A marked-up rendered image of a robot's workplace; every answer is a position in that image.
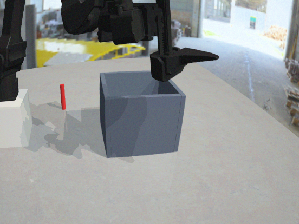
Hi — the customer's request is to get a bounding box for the red peg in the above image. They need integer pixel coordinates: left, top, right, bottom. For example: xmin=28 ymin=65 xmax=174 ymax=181
xmin=60 ymin=84 xmax=66 ymax=110

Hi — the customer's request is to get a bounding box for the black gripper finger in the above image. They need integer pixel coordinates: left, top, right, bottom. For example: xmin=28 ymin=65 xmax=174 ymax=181
xmin=165 ymin=47 xmax=219 ymax=75

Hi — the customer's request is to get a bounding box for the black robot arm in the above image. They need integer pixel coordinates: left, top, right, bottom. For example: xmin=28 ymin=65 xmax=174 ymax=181
xmin=0 ymin=0 xmax=153 ymax=102

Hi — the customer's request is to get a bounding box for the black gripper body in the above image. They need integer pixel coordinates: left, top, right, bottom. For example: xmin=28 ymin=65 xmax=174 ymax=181
xmin=133 ymin=0 xmax=184 ymax=82

